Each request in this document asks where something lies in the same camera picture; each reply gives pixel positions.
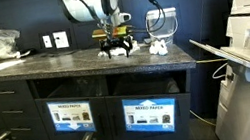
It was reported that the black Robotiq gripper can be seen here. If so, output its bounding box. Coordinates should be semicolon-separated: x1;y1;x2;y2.
98;33;137;62

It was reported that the large white paper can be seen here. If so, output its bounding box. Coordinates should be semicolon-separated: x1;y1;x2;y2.
104;41;141;59

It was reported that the crumpled white paper ball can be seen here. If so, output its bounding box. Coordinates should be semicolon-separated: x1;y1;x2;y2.
147;37;170;59

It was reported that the clear bucket with white lid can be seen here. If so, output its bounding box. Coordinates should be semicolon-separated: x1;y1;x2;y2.
143;5;182;49

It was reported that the white power outlet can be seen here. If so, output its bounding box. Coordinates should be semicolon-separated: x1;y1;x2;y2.
51;30;71;51

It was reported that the blue label with up arrow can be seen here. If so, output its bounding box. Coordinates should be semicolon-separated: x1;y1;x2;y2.
121;91;181;140

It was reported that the blue label with down arrow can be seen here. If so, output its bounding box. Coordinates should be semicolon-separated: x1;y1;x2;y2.
46;95;97;139

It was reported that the clear plastic bag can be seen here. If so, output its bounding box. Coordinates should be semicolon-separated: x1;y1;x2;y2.
0;22;24;58

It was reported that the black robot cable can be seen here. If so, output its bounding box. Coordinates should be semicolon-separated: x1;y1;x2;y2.
117;0;169;38

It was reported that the white wall plate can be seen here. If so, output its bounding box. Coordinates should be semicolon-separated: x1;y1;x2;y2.
42;34;54;49

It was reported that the yellow cable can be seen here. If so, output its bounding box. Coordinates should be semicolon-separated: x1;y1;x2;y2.
181;56;239;130

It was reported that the white cable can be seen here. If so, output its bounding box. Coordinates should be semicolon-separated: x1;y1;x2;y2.
209;62;231;80

